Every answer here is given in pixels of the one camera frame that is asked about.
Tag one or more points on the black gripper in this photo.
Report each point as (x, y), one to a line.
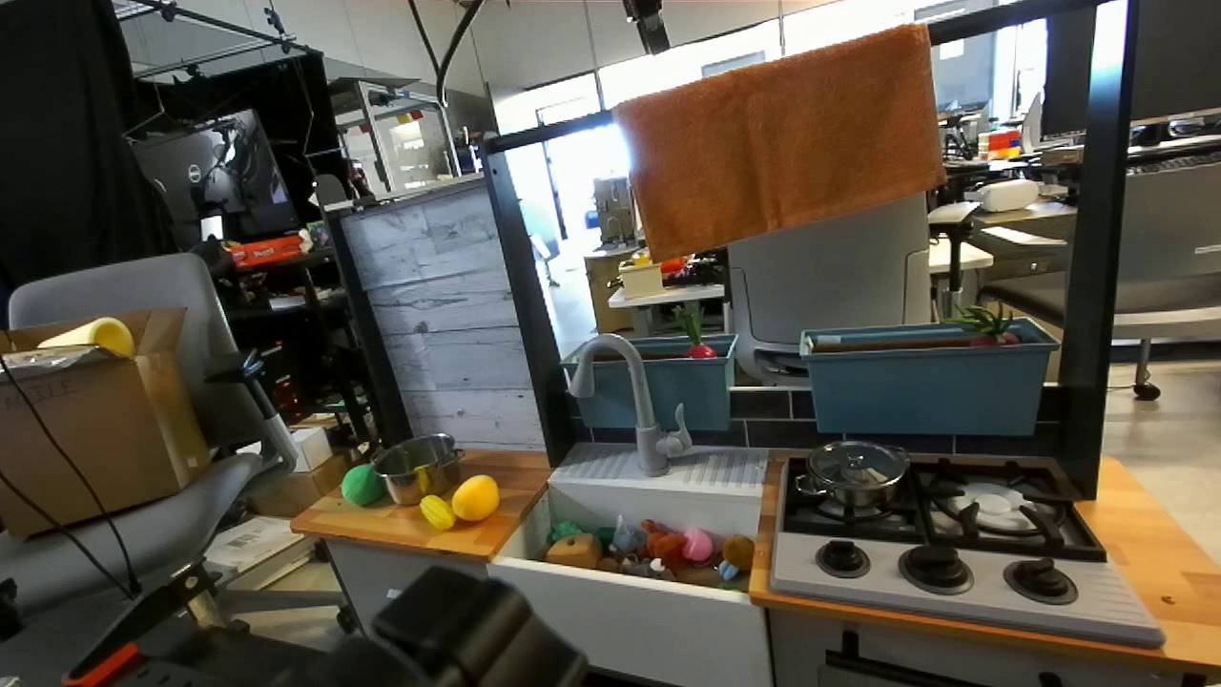
(650, 25)

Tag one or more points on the orange towel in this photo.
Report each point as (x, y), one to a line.
(789, 143)

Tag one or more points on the black robot base foreground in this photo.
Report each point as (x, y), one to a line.
(439, 633)

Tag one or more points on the grey wood backsplash panel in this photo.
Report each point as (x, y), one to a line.
(439, 298)

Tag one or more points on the white chair behind kitchen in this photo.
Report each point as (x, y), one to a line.
(851, 273)

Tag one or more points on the left blue planter box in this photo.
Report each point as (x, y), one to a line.
(686, 383)

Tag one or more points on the blue planter box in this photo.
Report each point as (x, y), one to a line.
(686, 383)
(925, 381)

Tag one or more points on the grey toy faucet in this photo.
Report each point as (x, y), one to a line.
(655, 445)

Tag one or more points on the right blue planter box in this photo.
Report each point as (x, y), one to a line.
(925, 381)

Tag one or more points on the glass pot lid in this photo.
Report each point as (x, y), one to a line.
(855, 467)

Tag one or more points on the yellow toy lemon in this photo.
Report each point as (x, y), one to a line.
(475, 498)

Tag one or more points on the left wooden countertop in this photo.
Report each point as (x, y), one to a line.
(519, 479)

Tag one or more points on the wooden countertop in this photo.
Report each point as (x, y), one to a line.
(519, 479)
(1155, 554)

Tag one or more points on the pink toy in sink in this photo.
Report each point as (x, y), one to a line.
(701, 548)

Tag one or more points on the yellow toy banana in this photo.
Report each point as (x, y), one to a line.
(438, 514)

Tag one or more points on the brown toy in sink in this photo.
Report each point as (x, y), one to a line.
(576, 551)

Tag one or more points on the green round toy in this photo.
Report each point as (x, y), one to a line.
(364, 487)

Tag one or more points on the white toy sink basin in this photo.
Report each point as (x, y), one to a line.
(644, 619)

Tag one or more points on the grey toy stove top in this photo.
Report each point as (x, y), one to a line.
(953, 539)

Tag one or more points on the yellow foam roll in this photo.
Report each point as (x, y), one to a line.
(106, 335)

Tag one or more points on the cardboard box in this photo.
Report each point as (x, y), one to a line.
(88, 432)

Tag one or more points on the grey office chair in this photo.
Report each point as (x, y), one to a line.
(85, 578)

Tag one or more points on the right wooden countertop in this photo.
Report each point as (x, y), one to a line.
(1155, 554)

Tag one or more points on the black metal rail frame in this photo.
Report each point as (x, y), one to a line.
(1093, 275)

